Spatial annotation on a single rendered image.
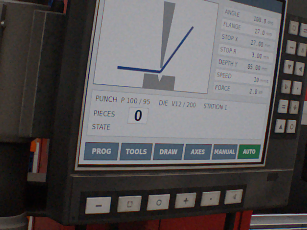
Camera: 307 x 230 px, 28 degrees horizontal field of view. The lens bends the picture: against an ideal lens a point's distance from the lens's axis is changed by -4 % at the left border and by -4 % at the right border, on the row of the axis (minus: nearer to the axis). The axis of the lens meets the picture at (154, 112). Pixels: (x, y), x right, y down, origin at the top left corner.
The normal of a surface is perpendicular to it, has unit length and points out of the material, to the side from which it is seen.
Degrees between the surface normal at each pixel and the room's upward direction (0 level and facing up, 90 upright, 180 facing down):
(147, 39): 90
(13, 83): 90
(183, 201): 90
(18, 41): 90
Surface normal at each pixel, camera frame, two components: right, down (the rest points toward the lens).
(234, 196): 0.63, 0.15
